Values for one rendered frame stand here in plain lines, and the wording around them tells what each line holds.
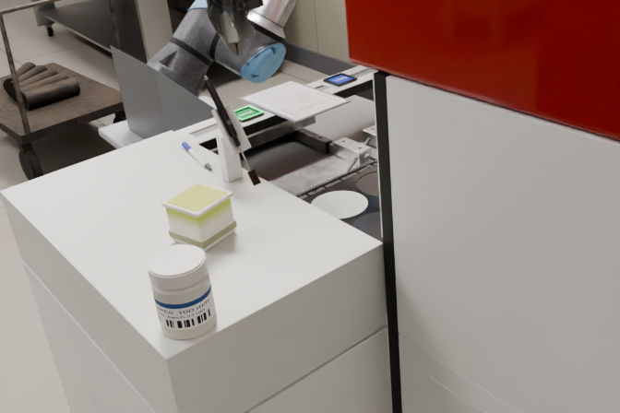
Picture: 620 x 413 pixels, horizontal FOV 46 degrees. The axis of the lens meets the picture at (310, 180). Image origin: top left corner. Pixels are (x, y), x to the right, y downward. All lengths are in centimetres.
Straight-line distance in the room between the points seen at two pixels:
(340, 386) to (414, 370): 11
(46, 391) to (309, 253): 157
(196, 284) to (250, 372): 17
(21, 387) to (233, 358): 163
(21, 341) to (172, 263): 187
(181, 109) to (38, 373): 116
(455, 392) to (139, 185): 63
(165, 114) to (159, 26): 262
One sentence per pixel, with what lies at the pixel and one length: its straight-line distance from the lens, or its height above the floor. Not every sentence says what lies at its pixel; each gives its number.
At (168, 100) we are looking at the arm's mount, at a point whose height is 96.
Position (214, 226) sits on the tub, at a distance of 108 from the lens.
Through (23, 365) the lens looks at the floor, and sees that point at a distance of 263.
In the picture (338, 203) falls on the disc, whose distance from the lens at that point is 130.
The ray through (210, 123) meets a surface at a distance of 154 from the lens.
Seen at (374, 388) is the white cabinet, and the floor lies 72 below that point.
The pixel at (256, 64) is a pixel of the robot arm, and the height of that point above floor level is 99.
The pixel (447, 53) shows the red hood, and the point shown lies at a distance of 84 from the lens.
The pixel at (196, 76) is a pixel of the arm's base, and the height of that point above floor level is 96.
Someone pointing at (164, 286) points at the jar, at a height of 105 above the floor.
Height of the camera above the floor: 153
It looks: 27 degrees down
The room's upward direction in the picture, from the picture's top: 6 degrees counter-clockwise
